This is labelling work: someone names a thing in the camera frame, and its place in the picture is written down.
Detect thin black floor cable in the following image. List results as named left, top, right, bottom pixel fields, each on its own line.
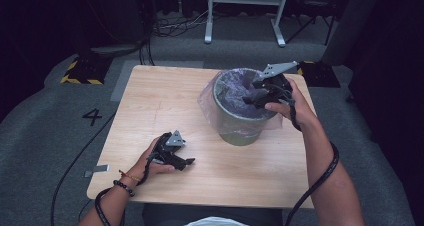
left=47, top=110, right=118, bottom=226

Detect grey pillar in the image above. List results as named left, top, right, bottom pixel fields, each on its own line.
left=320, top=0, right=384, bottom=67

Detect person's left hand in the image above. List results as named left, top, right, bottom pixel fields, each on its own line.
left=128, top=136, right=176, bottom=186

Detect black bead bracelet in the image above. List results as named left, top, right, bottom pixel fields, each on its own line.
left=112, top=179, right=136, bottom=198

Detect black braided left gripper cable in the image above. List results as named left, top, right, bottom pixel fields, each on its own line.
left=94, top=152, right=158, bottom=226

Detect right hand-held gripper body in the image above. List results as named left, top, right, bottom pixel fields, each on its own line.
left=252, top=60, right=299, bottom=105

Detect white metal stand frame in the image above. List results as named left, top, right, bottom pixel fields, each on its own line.
left=204, top=0, right=291, bottom=48

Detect person's white shirt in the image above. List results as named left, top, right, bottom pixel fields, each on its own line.
left=184, top=216, right=250, bottom=226

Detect tangle of floor cables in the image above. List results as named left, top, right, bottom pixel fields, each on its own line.
left=138, top=9, right=214, bottom=67

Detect black braided right gripper cable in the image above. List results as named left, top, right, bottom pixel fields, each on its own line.
left=283, top=85, right=340, bottom=226

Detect person's dark pants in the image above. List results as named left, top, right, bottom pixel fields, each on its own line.
left=141, top=203, right=284, bottom=226

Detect green plastic bin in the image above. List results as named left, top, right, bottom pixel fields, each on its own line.
left=213, top=68, right=280, bottom=147

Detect orange string bracelet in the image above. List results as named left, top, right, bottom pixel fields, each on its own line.
left=118, top=169, right=142, bottom=183

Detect black chair legs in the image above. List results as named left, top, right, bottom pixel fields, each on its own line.
left=285, top=0, right=336, bottom=46

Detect purple plastic bag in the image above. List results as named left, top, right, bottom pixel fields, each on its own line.
left=197, top=67, right=284, bottom=139

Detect grey tape strip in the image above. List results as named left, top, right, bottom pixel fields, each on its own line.
left=83, top=164, right=110, bottom=179

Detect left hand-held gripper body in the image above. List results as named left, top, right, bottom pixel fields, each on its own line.
left=152, top=129, right=186, bottom=167

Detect dark metal stand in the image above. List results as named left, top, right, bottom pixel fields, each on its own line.
left=78, top=0, right=154, bottom=59

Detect person's right hand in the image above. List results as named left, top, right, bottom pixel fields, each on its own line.
left=265, top=78, right=318, bottom=131

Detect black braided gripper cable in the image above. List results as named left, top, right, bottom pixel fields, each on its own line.
left=283, top=85, right=340, bottom=226
left=94, top=152, right=158, bottom=226

